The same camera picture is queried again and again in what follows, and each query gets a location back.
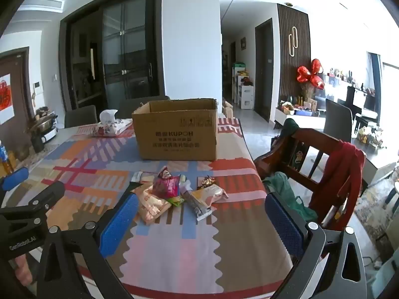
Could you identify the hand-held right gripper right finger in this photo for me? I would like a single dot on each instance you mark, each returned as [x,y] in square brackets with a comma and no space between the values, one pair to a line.
[283,224]

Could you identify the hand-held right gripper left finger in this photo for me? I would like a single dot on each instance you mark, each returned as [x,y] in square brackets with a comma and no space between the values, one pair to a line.
[118,224]

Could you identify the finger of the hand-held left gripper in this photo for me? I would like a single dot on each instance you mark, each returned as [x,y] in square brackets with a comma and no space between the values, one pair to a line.
[46,195]
[14,178]

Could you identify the peach snack packet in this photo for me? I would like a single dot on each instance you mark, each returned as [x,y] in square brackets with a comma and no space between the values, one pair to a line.
[152,207]

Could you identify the pink snack packet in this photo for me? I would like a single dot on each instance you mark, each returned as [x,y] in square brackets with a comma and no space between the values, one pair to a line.
[166,187]

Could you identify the small green snack packet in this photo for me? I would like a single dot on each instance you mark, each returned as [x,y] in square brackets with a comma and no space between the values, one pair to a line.
[175,201]

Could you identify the yellow bread packet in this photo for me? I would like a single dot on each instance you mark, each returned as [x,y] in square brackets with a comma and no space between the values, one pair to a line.
[213,195]

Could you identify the long clear snack bar packet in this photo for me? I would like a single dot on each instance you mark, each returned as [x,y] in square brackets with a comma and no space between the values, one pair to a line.
[197,207]

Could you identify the brown gold candy wrapper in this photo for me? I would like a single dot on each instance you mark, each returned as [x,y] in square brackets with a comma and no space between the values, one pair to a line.
[207,181]

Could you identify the brown cardboard box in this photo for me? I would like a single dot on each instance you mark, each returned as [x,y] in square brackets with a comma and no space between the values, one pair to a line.
[174,130]

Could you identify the person's left hand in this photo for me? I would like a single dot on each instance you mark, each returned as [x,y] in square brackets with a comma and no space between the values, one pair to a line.
[21,266]

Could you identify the blue label bottle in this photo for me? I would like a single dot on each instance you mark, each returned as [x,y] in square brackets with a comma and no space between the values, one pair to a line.
[3,157]

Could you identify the green bag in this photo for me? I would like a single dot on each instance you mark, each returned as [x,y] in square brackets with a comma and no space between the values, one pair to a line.
[286,187]

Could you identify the black mug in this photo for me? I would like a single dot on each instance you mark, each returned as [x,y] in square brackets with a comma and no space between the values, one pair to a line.
[37,144]

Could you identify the colourful patterned tablecloth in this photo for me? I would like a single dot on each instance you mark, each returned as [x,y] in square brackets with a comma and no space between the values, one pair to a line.
[93,168]

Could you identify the silver electric cooking pot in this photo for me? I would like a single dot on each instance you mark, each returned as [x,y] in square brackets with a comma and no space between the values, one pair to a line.
[43,127]

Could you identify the brown wooden chair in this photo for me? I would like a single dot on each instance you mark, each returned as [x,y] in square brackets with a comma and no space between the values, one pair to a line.
[291,158]

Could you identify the red and white door poster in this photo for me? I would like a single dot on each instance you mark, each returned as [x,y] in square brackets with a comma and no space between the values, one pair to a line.
[5,98]

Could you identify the grey dining chair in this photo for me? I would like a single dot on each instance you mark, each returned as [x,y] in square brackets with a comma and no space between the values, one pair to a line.
[131,106]
[338,120]
[80,116]

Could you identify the floral tissue pack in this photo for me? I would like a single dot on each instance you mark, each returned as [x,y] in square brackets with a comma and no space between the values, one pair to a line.
[107,127]

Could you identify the patterned floor rug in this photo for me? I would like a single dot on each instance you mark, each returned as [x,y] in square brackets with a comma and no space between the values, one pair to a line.
[372,199]

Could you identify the dark green cloth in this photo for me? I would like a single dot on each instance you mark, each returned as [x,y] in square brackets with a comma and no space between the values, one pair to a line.
[290,128]

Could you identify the brown entrance door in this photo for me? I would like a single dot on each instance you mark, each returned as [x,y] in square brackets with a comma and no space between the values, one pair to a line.
[21,78]

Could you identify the white low cabinet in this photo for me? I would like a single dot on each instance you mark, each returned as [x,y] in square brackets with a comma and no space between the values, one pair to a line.
[291,115]

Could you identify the small cardboard boxes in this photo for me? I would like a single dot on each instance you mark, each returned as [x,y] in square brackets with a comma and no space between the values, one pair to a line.
[228,108]

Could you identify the white shelf unit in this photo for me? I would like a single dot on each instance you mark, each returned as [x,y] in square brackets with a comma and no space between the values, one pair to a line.
[244,92]

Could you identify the black piano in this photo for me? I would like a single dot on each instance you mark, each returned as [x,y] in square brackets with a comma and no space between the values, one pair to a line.
[358,99]

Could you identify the red foil balloon bow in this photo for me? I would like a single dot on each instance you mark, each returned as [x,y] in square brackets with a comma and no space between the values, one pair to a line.
[307,74]

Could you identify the dark interior door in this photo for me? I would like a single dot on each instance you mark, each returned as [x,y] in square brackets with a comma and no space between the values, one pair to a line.
[264,68]

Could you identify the dark glass sliding door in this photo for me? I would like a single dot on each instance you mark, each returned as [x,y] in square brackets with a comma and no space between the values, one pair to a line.
[124,46]

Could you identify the white wall intercom panel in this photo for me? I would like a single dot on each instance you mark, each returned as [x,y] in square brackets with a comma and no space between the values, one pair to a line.
[37,84]

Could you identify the dark slatted wall panel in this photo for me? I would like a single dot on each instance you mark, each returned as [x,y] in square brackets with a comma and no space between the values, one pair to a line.
[294,28]

